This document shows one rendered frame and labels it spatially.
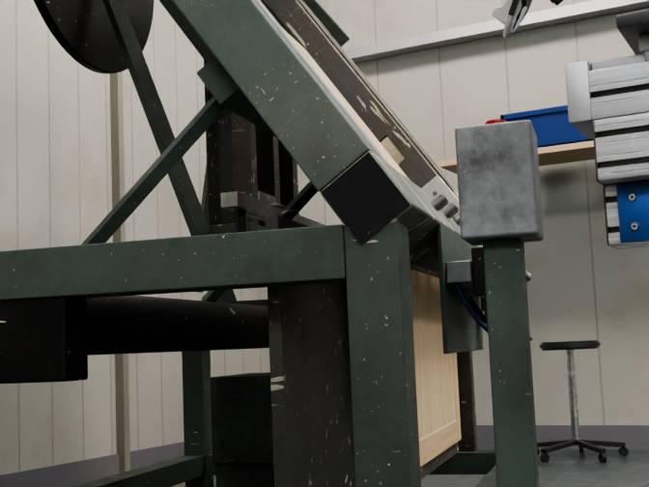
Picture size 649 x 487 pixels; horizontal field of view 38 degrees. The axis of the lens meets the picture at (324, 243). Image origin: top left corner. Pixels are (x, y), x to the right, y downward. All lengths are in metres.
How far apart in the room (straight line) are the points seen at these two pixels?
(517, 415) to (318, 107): 0.59
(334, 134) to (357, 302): 0.28
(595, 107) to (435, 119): 4.26
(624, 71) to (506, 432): 0.57
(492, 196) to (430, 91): 4.25
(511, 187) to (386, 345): 0.31
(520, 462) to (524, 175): 0.44
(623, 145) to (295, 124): 0.53
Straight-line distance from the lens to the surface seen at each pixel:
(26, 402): 4.37
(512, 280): 1.52
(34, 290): 1.79
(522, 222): 1.50
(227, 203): 2.61
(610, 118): 1.45
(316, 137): 1.59
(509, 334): 1.52
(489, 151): 1.52
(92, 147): 4.81
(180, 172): 2.77
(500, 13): 2.37
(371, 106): 2.60
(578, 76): 1.47
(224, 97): 1.73
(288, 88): 1.62
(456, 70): 5.71
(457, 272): 1.79
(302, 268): 1.57
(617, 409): 5.31
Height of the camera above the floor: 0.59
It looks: 6 degrees up
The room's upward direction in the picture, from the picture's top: 2 degrees counter-clockwise
